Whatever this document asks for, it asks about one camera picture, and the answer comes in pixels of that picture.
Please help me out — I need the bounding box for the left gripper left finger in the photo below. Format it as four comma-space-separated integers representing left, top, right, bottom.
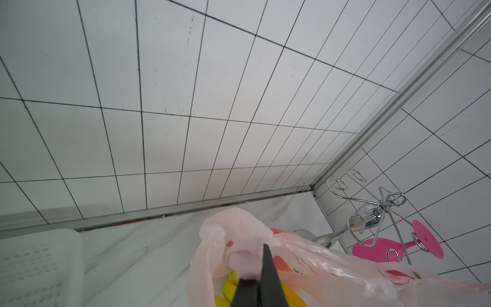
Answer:
231, 279, 262, 307

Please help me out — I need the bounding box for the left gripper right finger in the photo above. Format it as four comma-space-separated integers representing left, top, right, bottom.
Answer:
259, 244, 288, 307

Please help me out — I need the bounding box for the yellow banana bunch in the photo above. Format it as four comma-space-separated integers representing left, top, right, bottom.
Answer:
214, 271, 306, 307

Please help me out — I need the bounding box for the pink plastic bag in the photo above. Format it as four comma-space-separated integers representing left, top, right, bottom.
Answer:
187, 207, 490, 306

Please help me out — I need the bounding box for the magenta plastic wine glass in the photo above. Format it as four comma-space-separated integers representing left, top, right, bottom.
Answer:
352, 220, 444, 263

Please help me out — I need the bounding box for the white plastic basket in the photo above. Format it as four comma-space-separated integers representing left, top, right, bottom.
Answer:
1, 229, 85, 306

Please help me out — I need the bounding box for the chrome wire glass rack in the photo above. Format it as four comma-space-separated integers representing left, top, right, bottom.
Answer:
293, 167, 430, 266

